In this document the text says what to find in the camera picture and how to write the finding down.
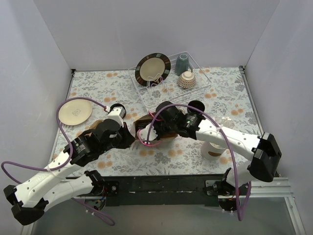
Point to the patterned ceramic bowl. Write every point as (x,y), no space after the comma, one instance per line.
(187,80)

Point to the brown cardboard cup carrier stack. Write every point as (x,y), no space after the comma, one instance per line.
(95,124)

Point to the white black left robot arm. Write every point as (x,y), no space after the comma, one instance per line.
(31,199)

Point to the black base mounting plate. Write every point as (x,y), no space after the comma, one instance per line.
(158,190)

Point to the black plastic lid stack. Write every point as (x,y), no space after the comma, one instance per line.
(122,113)

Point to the paper bag pink handles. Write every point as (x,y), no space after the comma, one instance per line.
(151,119)

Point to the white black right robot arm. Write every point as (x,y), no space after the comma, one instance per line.
(262,152)

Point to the aluminium frame rail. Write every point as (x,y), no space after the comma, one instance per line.
(175,205)

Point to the white wire dish rack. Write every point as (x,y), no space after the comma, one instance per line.
(169,90)

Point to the dark rimmed plate in rack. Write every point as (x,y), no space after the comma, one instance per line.
(152,69)

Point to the floral tablecloth mat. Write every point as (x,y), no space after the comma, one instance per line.
(225,96)

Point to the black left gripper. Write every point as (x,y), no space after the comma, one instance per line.
(125,136)

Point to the grey green mug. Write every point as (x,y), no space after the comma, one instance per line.
(182,64)

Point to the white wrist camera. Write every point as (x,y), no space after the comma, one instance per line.
(147,134)
(115,116)

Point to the white cup with stirrers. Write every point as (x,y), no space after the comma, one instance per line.
(211,152)

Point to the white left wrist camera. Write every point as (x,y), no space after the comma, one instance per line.
(115,116)

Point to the cream plate on table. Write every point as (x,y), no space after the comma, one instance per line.
(75,112)

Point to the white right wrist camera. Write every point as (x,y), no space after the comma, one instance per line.
(147,134)

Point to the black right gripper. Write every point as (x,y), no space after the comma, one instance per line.
(157,129)

